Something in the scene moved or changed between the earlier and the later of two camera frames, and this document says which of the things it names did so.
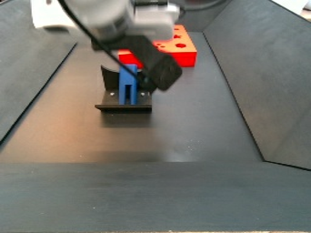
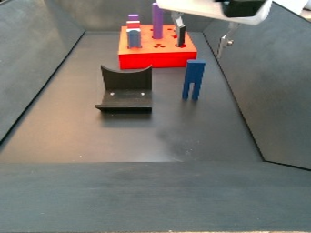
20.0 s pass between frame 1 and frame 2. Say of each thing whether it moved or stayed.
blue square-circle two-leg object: moved
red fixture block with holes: stayed
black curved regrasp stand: stayed
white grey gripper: moved
